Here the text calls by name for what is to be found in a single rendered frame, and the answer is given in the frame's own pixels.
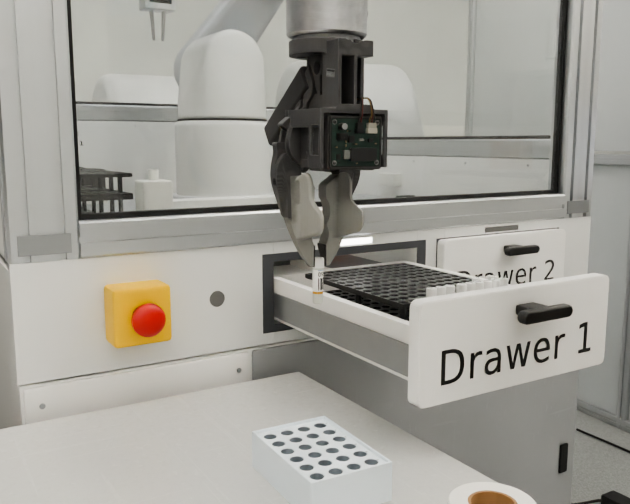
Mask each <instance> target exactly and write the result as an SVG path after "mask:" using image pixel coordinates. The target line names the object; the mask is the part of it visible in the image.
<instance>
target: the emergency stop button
mask: <svg viewBox="0 0 630 504"><path fill-rule="evenodd" d="M165 322H166V316H165V313H164V311H163V310H162V309H161V308H160V307H159V306H157V305H156V304H153V303H146V304H143V305H141V306H139V307H138V308H137V309H136V310H135V311H134V313H133V315H132V318H131V325H132V328H133V329H134V331H135V332H136V333H137V334H139V335H140V336H143V337H153V336H155V335H157V334H158V333H160V332H161V331H162V329H163V328H164V326H165Z"/></svg>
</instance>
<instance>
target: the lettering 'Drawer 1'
mask: <svg viewBox="0 0 630 504"><path fill-rule="evenodd" d="M587 326H588V322H584V323H582V324H580V326H579V329H580V328H582V327H584V340H583V349H581V350H578V354H579V353H583V352H588V351H590V348H591V347H589V348H586V342H587ZM558 336H559V335H557V336H555V352H554V359H557V354H558V343H559V340H560V339H561V338H562V337H565V334H561V335H560V336H559V338H558ZM543 341H545V342H546V344H547V347H545V348H541V349H538V345H539V344H540V343H541V342H543ZM530 342H531V341H528V342H527V346H526V350H525V355H524V359H523V355H522V348H521V343H519V344H517V346H516V350H515V354H514V359H513V362H512V355H511V349H510V345H509V346H507V352H508V358H509V365H510V369H514V367H515V363H516V358H517V354H518V350H519V355H520V362H521V367H523V366H525V364H526V360H527V355H528V351H529V347H530ZM546 350H550V343H549V340H548V339H547V338H541V339H539V340H538V341H537V343H536V345H535V348H534V358H535V360H536V361H537V362H538V363H543V362H546V361H547V360H549V356H547V357H546V358H544V359H539V358H538V356H537V352H542V351H546ZM491 352H496V353H497V354H498V357H495V358H491V359H489V360H488V361H487V362H486V364H485V373H486V374H488V375H492V374H494V373H495V372H496V371H497V373H498V372H500V370H501V352H500V350H499V349H497V348H492V349H490V350H488V351H487V355H488V354H489V353H491ZM449 353H456V354H458V356H459V358H460V369H459V373H458V374H457V376H456V377H455V378H453V379H450V380H446V381H445V365H446V354H449ZM478 355H482V351H479V352H477V353H476V354H475V355H474V353H471V361H470V379H472V378H473V377H474V361H475V358H476V357H477V356H478ZM493 361H497V366H496V368H495V369H494V370H493V371H489V370H488V365H489V363H491V362H493ZM463 370H464V356H463V353H462V352H461V351H460V350H458V349H449V350H444V351H442V362H441V386H442V385H447V384H451V383H453V382H455V381H457V380H458V379H459V378H460V377H461V375H462V373H463Z"/></svg>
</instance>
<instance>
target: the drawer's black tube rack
mask: <svg viewBox="0 0 630 504"><path fill-rule="evenodd" d="M466 282H472V278H467V277H463V276H459V275H454V274H450V273H446V272H442V271H437V270H433V269H429V268H424V267H420V266H416V265H411V264H407V263H396V264H387V265H378V266H369V267H360V268H351V269H342V270H333V271H325V272H323V292H325V293H328V294H331V295H334V296H337V297H340V298H343V299H346V300H348V301H351V302H354V303H357V304H360V305H363V306H366V307H369V308H372V309H375V310H378V311H381V312H383V313H386V314H389V315H392V316H395V317H398V318H401V319H404V320H407V321H409V312H410V309H404V310H403V309H400V308H397V307H394V306H393V301H400V300H406V299H413V298H420V297H426V289H427V288H428V287H435V288H436V286H445V285H454V286H455V292H456V288H457V284H458V283H466ZM324 284H326V285H329V286H332V287H335V288H338V290H330V291H324Z"/></svg>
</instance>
